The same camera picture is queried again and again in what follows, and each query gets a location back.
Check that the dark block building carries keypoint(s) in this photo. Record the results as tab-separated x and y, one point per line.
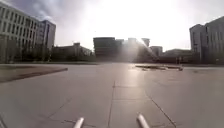
108	48

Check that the grey paved plaza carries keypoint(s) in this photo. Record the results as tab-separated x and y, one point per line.
116	90

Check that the low dark building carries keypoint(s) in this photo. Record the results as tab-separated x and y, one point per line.
71	52

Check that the low stone basin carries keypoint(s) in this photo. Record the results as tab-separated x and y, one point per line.
160	67

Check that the low distant building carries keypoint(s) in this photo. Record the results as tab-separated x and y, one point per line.
176	55

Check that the robot's own part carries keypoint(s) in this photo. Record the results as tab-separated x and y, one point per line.
79	123
143	121

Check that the raised stone platform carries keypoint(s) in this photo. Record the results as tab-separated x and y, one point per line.
26	72

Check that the row of trees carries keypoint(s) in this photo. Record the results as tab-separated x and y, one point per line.
26	53

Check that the large pale office building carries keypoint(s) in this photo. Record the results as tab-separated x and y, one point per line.
21	31

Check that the tall grey building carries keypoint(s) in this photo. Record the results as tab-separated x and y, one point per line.
208	41

